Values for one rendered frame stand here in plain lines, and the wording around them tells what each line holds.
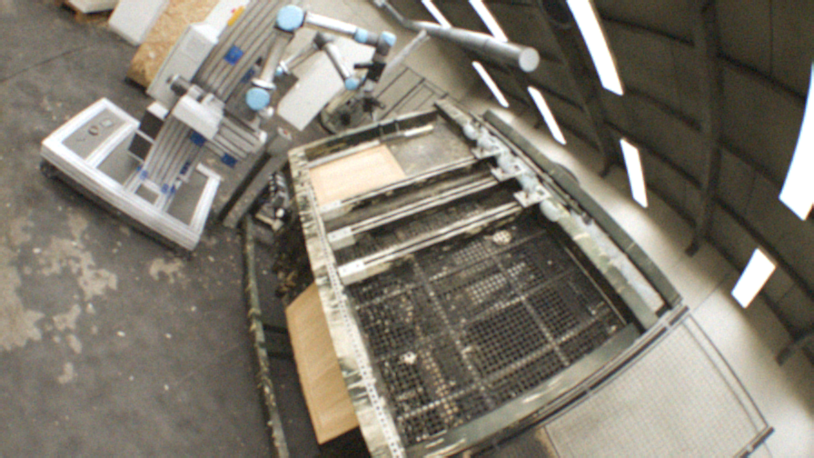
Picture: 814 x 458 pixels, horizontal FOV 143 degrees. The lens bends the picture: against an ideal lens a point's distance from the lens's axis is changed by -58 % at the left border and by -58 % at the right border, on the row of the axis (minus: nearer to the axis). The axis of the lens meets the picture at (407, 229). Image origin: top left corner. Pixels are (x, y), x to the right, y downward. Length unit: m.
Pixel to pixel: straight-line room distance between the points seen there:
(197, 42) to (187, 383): 1.80
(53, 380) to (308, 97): 5.45
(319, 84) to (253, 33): 4.09
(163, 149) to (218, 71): 0.62
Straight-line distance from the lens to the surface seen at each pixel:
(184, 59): 2.01
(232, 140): 1.90
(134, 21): 4.89
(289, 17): 1.59
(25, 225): 2.21
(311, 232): 1.81
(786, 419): 6.24
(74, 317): 1.91
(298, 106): 6.04
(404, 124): 2.64
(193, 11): 3.54
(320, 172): 2.26
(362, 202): 1.88
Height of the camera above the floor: 1.67
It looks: 15 degrees down
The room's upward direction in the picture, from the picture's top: 48 degrees clockwise
